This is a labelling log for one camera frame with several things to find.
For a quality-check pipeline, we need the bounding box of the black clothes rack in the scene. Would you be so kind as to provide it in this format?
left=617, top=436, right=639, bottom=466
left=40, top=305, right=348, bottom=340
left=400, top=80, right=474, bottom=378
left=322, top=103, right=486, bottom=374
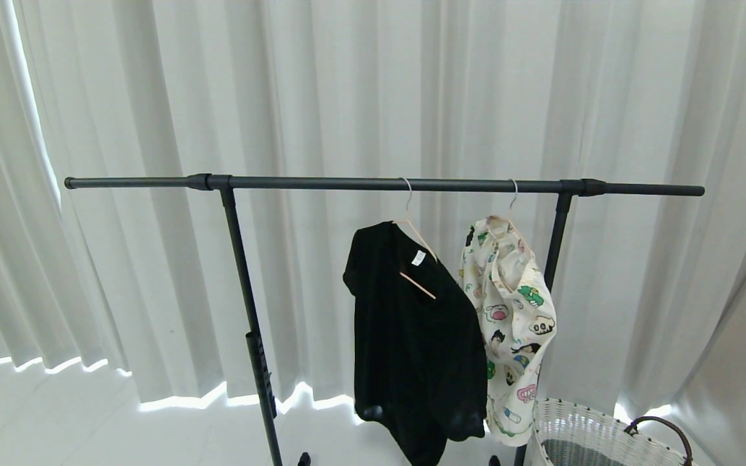
left=64, top=173, right=706, bottom=466

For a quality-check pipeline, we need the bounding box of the cream printed garment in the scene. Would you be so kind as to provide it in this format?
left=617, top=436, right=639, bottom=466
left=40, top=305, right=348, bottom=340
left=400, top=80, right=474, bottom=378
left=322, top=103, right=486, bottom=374
left=458, top=216, right=558, bottom=447

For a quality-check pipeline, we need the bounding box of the white laundry basket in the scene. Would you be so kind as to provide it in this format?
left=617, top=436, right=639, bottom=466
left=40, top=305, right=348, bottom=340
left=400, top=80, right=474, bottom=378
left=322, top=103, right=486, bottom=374
left=527, top=398, right=697, bottom=466

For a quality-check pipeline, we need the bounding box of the pink clothes hanger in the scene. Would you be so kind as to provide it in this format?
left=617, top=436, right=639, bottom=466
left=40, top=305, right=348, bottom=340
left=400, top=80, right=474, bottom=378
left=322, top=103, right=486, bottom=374
left=392, top=177, right=440, bottom=300
left=503, top=179, right=530, bottom=250

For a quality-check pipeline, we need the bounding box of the black garment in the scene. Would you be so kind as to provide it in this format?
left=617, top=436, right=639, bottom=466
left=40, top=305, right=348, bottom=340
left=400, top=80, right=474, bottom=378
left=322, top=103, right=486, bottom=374
left=343, top=221, right=489, bottom=466

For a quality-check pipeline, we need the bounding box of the white curtain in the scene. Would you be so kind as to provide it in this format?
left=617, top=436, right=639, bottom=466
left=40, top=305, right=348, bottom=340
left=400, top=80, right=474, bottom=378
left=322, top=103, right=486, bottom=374
left=0, top=0, right=746, bottom=421

